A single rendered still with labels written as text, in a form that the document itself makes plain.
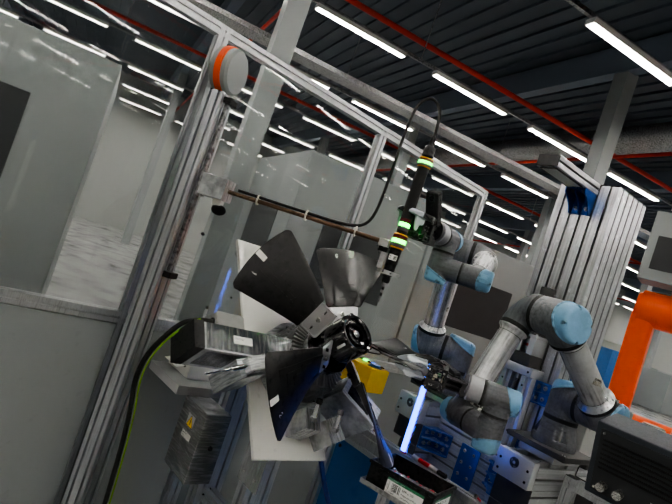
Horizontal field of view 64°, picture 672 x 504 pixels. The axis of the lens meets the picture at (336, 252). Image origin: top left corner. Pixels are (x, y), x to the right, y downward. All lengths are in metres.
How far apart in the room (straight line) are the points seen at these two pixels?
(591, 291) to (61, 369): 1.93
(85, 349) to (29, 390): 0.20
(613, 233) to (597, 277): 0.19
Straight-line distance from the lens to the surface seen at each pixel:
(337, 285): 1.67
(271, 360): 1.27
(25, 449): 2.09
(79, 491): 2.05
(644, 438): 1.53
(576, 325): 1.69
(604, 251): 2.34
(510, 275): 6.17
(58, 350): 1.97
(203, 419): 1.73
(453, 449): 2.26
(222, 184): 1.76
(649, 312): 5.47
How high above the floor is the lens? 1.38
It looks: 2 degrees up
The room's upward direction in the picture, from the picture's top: 19 degrees clockwise
